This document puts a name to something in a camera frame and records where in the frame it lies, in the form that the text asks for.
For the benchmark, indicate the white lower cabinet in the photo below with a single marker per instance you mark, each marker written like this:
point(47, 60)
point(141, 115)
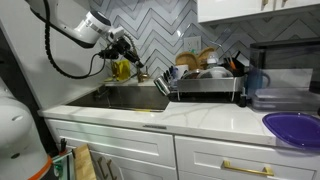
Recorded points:
point(139, 155)

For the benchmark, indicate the steel utensil cup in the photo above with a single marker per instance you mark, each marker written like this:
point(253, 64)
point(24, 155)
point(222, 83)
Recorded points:
point(162, 86)

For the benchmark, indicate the clear plastic storage box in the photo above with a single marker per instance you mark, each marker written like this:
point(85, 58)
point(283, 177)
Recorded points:
point(294, 70)

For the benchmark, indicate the wooden cutting board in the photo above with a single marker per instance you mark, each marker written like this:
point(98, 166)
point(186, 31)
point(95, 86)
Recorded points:
point(194, 61)

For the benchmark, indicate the white upper cabinet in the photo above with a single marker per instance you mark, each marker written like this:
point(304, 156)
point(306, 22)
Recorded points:
point(217, 10)

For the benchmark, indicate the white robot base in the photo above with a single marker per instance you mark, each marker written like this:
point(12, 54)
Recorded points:
point(22, 155)

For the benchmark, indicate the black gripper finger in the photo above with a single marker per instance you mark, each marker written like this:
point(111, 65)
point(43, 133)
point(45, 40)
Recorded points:
point(137, 62)

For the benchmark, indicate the gold drawer handle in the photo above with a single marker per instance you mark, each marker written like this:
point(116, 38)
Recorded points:
point(265, 171)

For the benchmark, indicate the white wall outlet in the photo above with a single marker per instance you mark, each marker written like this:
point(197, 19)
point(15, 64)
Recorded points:
point(192, 44)

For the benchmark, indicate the white cabinet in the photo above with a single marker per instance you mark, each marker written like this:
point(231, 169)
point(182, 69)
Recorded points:
point(217, 10)
point(139, 155)

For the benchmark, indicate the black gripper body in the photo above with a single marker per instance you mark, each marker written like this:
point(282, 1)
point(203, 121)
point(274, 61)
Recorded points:
point(120, 47)

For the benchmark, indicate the gold pull-down kitchen faucet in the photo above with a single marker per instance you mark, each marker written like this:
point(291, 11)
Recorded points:
point(129, 39)

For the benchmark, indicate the stainless steel sink basin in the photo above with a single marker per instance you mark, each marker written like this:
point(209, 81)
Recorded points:
point(124, 98)

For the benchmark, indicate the wooden board by cabinet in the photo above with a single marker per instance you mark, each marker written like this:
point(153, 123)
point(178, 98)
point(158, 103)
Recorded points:
point(83, 166)

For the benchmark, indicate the gold faucet handle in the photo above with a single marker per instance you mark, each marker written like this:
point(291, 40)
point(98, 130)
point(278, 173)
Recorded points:
point(143, 75)

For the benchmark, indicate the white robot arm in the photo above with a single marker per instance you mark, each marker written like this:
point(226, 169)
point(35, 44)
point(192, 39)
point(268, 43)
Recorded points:
point(84, 29)

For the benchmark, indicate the white mug blue handle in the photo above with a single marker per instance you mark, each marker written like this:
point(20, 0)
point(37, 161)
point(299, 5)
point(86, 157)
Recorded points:
point(180, 69)

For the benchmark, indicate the purple plastic container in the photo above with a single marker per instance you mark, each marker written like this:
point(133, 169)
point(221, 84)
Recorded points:
point(297, 129)

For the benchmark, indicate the black dish drying rack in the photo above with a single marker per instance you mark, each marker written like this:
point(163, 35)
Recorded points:
point(213, 85)

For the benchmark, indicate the clear baby bottle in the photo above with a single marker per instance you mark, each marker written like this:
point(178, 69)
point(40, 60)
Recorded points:
point(212, 59)

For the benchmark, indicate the yellow cloth on faucet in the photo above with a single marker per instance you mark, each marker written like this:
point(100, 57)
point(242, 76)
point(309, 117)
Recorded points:
point(120, 71)

